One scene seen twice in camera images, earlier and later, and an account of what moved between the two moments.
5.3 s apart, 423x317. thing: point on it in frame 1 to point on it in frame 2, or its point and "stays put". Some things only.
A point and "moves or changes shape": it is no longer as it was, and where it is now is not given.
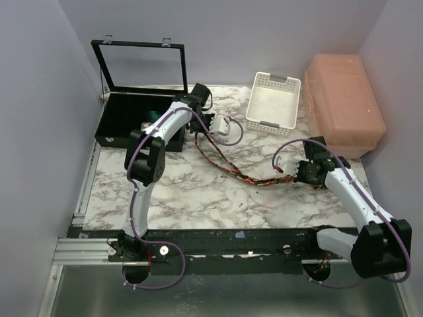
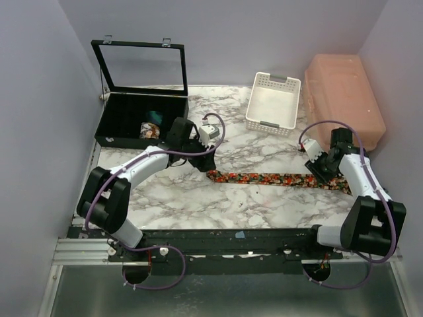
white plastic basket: (271, 104) stays put
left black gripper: (209, 117) to (205, 162)
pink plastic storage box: (342, 105) stays put
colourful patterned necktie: (234, 171) moves or changes shape
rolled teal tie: (153, 115) stays put
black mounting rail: (221, 251) stays put
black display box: (139, 79) stays put
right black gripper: (301, 172) to (318, 168)
